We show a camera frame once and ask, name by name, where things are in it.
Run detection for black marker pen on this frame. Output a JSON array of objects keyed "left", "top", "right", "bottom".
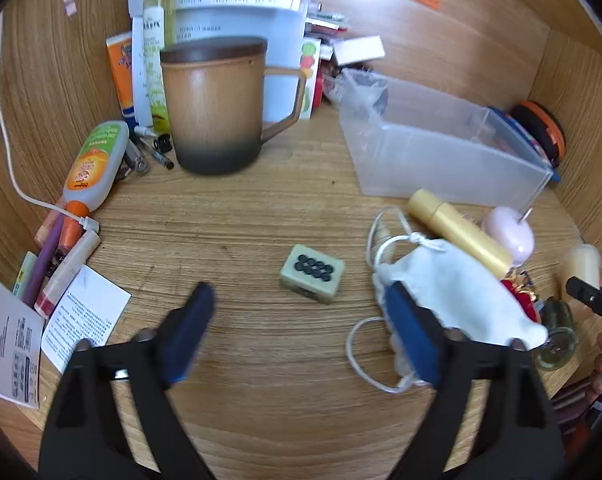
[{"left": 151, "top": 132, "right": 176, "bottom": 171}]

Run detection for green tile with black dots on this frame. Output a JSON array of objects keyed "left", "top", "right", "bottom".
[{"left": 280, "top": 244, "right": 345, "bottom": 305}]

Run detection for stack of books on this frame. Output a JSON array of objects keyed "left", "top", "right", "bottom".
[{"left": 305, "top": 2, "right": 349, "bottom": 38}]

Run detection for red velvet pouch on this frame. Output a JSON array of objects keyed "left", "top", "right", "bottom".
[{"left": 500, "top": 277, "right": 540, "bottom": 323}]

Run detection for yellow cylindrical bottle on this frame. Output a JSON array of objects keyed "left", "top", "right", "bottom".
[{"left": 407, "top": 188, "right": 514, "bottom": 278}]

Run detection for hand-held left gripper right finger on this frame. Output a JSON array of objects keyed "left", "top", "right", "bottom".
[{"left": 381, "top": 282, "right": 566, "bottom": 480}]

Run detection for white cable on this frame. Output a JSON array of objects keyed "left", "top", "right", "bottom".
[{"left": 0, "top": 25, "right": 100, "bottom": 233}]

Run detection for orange stick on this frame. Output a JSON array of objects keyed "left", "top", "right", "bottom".
[{"left": 57, "top": 217, "right": 84, "bottom": 253}]

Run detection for grey printed receipt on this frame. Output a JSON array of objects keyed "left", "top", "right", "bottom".
[{"left": 0, "top": 265, "right": 46, "bottom": 408}]

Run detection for orange tube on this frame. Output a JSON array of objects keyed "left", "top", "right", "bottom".
[{"left": 106, "top": 31, "right": 138, "bottom": 128}]

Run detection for clear plastic box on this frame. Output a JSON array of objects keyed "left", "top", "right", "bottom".
[{"left": 338, "top": 67, "right": 555, "bottom": 211}]

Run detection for black and orange round case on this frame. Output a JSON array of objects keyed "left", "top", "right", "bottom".
[{"left": 510, "top": 101, "right": 566, "bottom": 168}]

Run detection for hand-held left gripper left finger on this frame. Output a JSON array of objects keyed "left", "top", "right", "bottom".
[{"left": 38, "top": 282, "right": 216, "bottom": 480}]

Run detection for wooden desktop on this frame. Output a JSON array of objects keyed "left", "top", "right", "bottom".
[{"left": 0, "top": 105, "right": 594, "bottom": 480}]

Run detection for brown ceramic mug with lid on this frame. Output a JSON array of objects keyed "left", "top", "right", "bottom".
[{"left": 159, "top": 36, "right": 308, "bottom": 177}]

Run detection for blue patterned pencil case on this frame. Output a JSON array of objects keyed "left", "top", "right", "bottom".
[{"left": 486, "top": 106, "right": 562, "bottom": 183}]

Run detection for white note paper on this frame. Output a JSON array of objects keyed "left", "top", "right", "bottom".
[{"left": 41, "top": 265, "right": 132, "bottom": 376}]

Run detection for green eraser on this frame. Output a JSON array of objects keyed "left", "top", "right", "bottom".
[{"left": 12, "top": 251, "right": 39, "bottom": 298}]

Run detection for orange cap lotion bottle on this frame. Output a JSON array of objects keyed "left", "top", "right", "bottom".
[{"left": 61, "top": 120, "right": 130, "bottom": 226}]

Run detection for cream tube with red end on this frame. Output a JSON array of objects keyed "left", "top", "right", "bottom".
[{"left": 33, "top": 230, "right": 102, "bottom": 318}]

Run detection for fruit print box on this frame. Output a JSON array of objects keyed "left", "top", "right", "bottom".
[{"left": 298, "top": 37, "right": 322, "bottom": 121}]

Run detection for dark green glass bottle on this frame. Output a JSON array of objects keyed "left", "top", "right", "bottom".
[{"left": 535, "top": 296, "right": 579, "bottom": 372}]

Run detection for pink stick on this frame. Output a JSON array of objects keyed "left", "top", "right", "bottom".
[{"left": 35, "top": 210, "right": 62, "bottom": 248}]

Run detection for cream jelly cup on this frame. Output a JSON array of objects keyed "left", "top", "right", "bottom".
[{"left": 561, "top": 243, "right": 602, "bottom": 306}]

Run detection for small white box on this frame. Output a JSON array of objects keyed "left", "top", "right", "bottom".
[{"left": 332, "top": 36, "right": 386, "bottom": 66}]

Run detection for silver pen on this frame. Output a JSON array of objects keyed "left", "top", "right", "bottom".
[{"left": 125, "top": 137, "right": 152, "bottom": 177}]

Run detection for white tube with green print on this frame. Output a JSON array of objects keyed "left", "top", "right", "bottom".
[{"left": 142, "top": 5, "right": 169, "bottom": 133}]

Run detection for pink round case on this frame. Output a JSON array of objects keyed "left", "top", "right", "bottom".
[{"left": 482, "top": 206, "right": 536, "bottom": 267}]

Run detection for white drawstring pouch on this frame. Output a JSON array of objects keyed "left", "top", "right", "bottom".
[{"left": 347, "top": 207, "right": 549, "bottom": 395}]

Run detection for purple pen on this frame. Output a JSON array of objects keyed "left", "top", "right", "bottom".
[{"left": 22, "top": 215, "right": 66, "bottom": 308}]

